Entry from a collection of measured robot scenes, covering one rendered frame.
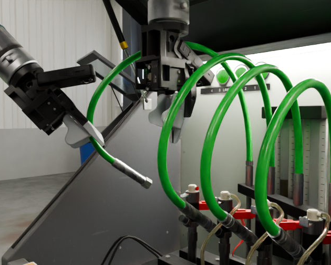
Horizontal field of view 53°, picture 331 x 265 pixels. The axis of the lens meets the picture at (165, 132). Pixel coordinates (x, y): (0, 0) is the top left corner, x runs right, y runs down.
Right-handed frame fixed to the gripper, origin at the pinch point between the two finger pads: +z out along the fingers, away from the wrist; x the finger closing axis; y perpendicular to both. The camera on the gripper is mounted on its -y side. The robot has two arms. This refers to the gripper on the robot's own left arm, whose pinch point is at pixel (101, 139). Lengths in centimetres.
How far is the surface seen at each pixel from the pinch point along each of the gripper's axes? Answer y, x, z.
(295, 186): -19.1, 7.3, 32.5
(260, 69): -23.6, 20.5, 12.1
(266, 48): -43.9, -5.8, 10.2
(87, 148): 0, -601, -104
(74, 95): -61, -675, -223
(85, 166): 6.8, -20.8, -1.0
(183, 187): -10.0, -40.7, 22.9
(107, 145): -1.2, -22.4, -1.3
